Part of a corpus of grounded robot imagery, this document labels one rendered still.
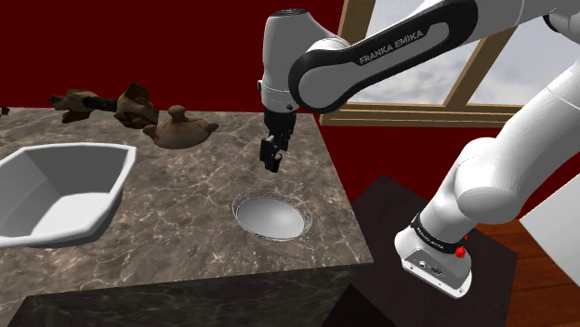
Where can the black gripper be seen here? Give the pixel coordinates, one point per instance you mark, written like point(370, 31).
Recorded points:
point(279, 123)

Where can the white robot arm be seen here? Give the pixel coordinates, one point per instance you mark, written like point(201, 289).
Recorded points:
point(494, 181)

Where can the silver round plate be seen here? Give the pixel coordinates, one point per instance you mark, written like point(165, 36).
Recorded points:
point(271, 218)

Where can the brown clay lidded pot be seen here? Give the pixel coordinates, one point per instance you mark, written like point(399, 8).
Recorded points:
point(180, 131)

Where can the brown and black figure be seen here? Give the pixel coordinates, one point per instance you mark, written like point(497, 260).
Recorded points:
point(131, 108)

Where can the marble counter block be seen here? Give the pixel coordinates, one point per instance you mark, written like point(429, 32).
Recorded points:
point(181, 294)

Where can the wooden framed window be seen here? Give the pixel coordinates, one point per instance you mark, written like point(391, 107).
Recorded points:
point(430, 81)

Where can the dark robot stand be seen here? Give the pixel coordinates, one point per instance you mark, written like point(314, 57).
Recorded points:
point(408, 294)

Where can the white angular bowl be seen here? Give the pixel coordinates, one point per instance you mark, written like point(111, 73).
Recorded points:
point(59, 194)

